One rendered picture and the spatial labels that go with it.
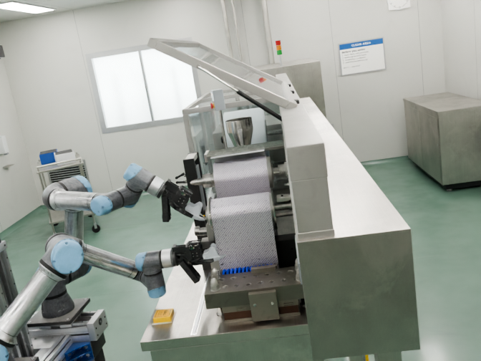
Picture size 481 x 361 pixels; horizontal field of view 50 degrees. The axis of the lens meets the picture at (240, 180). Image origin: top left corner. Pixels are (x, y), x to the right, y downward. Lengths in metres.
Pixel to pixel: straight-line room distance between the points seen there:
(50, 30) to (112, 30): 0.90
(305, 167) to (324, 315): 0.35
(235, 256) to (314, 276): 0.92
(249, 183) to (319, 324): 1.10
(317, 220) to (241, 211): 0.89
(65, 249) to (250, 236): 0.70
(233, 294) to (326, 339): 0.73
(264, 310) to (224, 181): 0.61
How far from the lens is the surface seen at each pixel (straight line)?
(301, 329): 1.93
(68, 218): 2.50
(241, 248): 2.07
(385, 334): 1.29
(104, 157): 8.05
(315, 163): 1.12
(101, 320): 2.63
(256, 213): 2.02
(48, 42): 8.14
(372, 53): 7.60
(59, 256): 1.97
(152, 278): 2.14
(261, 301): 1.92
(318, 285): 1.21
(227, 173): 2.24
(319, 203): 1.15
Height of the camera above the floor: 1.86
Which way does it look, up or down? 14 degrees down
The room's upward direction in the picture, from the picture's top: 9 degrees counter-clockwise
